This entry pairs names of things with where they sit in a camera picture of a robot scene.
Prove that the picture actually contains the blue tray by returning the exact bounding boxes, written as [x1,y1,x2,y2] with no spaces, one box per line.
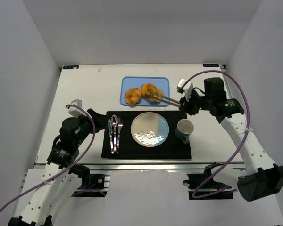
[120,76,170,107]

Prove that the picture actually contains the two-tone round plate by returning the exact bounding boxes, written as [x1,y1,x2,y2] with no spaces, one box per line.
[130,112,169,147]

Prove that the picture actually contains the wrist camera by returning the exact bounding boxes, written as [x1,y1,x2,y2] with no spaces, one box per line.
[176,78,194,100]
[68,99,84,118]

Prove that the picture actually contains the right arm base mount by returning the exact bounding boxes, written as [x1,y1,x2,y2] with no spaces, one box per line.
[183,162,233,200]

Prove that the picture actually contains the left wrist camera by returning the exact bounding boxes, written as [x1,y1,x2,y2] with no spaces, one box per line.
[68,99,84,118]

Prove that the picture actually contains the croissant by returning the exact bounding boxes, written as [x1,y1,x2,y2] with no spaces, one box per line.
[145,90,164,103]
[125,88,142,105]

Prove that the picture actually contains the bagel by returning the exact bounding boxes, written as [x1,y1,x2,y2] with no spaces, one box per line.
[141,83,158,98]

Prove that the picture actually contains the black placemat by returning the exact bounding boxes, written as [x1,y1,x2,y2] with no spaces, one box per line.
[101,111,192,160]

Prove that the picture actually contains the middle croissant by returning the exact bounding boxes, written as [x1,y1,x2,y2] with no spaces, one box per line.
[145,90,164,103]

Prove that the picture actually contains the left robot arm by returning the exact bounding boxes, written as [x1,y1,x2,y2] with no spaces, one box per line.
[8,105,109,226]

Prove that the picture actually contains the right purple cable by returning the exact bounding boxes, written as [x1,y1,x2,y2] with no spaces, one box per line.
[176,70,251,199]

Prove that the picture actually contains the fork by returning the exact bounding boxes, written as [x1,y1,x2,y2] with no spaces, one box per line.
[116,117,123,154]

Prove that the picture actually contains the left croissant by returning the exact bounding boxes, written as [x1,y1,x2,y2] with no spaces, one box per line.
[125,88,142,105]

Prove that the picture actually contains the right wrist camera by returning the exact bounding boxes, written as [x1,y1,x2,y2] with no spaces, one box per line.
[176,78,194,100]

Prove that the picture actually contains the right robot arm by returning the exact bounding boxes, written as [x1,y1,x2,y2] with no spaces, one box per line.
[177,78,283,202]

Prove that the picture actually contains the metal tongs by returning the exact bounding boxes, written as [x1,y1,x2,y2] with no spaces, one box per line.
[161,95,181,107]

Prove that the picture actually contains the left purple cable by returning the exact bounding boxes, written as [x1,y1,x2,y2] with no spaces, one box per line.
[0,104,107,226]

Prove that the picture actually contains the purple cable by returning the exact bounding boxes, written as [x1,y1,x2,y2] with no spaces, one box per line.
[0,104,107,226]
[176,70,251,199]

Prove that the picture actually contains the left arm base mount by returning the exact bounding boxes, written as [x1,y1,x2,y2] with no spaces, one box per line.
[72,173,110,198]

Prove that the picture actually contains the teal mug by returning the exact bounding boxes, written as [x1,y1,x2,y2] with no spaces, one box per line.
[175,119,194,144]

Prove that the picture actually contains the spoon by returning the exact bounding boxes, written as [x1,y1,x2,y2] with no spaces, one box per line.
[111,114,118,153]

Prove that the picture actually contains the table knife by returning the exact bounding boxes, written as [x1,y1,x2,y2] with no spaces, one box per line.
[108,119,114,154]

